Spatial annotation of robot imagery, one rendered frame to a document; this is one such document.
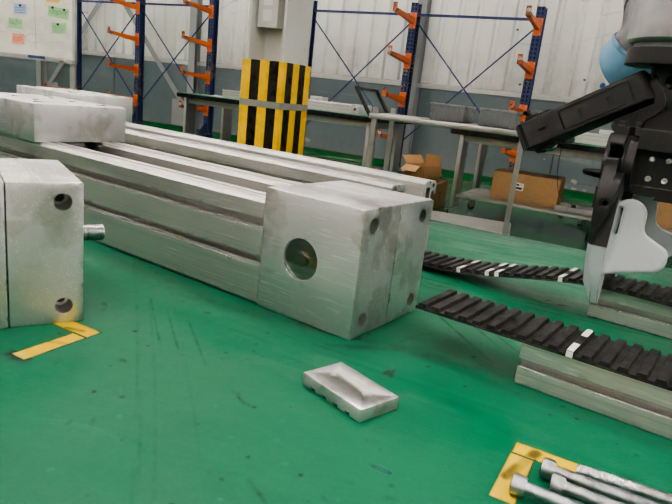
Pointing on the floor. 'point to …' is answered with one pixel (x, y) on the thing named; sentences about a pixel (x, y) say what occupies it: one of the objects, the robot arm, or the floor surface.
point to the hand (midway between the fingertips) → (595, 280)
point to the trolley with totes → (495, 121)
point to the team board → (40, 31)
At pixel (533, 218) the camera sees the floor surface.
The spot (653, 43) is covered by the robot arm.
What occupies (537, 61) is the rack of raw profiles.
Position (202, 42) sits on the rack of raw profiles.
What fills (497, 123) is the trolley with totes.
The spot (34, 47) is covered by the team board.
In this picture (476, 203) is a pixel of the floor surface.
